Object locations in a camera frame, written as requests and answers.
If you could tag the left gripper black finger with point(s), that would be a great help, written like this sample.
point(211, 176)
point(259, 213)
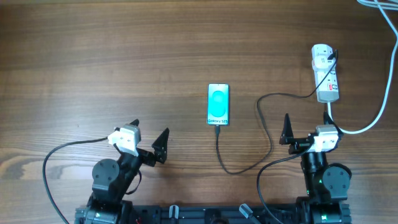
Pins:
point(134, 123)
point(160, 146)

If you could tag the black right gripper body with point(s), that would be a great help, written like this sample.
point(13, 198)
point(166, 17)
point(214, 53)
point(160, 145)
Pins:
point(299, 145)

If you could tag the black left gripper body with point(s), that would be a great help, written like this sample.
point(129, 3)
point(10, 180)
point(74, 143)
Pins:
point(146, 157)

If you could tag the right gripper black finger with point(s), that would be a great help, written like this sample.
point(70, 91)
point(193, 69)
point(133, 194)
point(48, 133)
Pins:
point(328, 120)
point(287, 136)

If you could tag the blue Galaxy smartphone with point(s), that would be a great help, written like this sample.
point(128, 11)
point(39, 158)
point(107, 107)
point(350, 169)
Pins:
point(218, 104)

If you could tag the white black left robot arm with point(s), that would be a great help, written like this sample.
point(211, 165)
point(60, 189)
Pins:
point(112, 178)

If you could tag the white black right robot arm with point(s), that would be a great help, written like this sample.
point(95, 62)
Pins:
point(327, 184)

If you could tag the white USB charger plug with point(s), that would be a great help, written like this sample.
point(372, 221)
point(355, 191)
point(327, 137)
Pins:
point(322, 62)

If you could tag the white power strip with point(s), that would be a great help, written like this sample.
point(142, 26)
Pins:
point(326, 81)

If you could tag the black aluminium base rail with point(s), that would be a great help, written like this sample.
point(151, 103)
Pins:
point(285, 213)

